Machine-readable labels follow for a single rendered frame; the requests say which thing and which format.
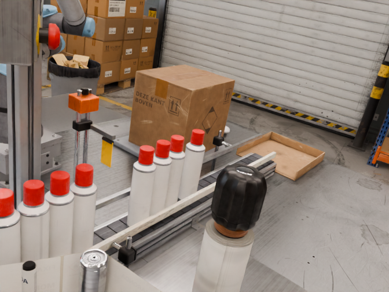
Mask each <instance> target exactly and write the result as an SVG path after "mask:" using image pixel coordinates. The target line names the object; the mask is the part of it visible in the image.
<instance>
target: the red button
mask: <svg viewBox="0 0 389 292"><path fill-rule="evenodd" d="M39 43H46V44H48V48H49V49H50V50H56V49H57V48H58V47H59V44H60V29H59V28H58V26H57V25H56V24H52V23H50V24H49V28H39Z"/></svg>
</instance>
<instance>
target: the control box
mask: <svg viewBox="0 0 389 292"><path fill-rule="evenodd" d="M42 26H43V11H42V14H41V16H40V0H0V64H11V65H23V66H31V65H32V64H33V62H37V61H38V58H39V52H40V49H41V43H39V28H42Z"/></svg>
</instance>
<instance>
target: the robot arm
mask: <svg viewBox="0 0 389 292"><path fill-rule="evenodd" d="M56 1H57V3H58V5H59V7H60V9H61V12H62V13H58V11H57V8H56V7H55V6H53V5H43V26H42V28H49V24H50V23H52V24H56V25H57V26H58V28H59V29H60V33H63V34H71V35H77V36H82V37H92V36H93V34H94V32H95V21H94V19H92V18H90V17H86V16H85V13H84V11H83V8H82V6H81V3H80V0H56ZM64 48H65V41H64V38H63V37H62V36H60V44H59V47H58V48H57V49H56V50H50V49H49V48H48V44H46V43H43V44H42V60H43V61H46V60H45V59H46V58H48V57H51V56H53V55H55V54H58V53H59V52H61V51H62V50H63V49H64ZM42 136H43V126H42V124H41V137H42ZM0 143H3V144H8V102H7V80H6V64H0Z"/></svg>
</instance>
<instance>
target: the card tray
mask: <svg viewBox="0 0 389 292"><path fill-rule="evenodd" d="M251 152H252V153H256V154H258V155H261V156H263V157H264V156H266V155H268V154H270V153H272V152H276V157H275V158H273V159H271V160H273V161H274V162H275V163H276V164H277V165H276V169H275V172H276V173H278V174H280V175H282V176H284V177H287V178H289V179H291V180H294V181H295V180H297V179H298V178H299V177H301V176H302V175H304V174H305V173H307V172H308V171H309V170H310V169H312V168H313V167H314V166H316V165H318V164H319V163H320V162H322V161H323V158H324V155H325V152H324V151H320V150H319V149H316V148H313V147H311V146H308V145H306V144H303V143H300V142H298V141H295V140H293V139H290V138H288V137H285V136H282V135H280V134H277V133H275V132H269V133H266V134H264V135H263V136H262V138H260V139H258V140H255V141H253V142H251V143H249V144H246V145H244V146H242V147H240V148H238V149H237V152H236V155H238V156H240V157H243V156H245V155H247V154H249V153H251Z"/></svg>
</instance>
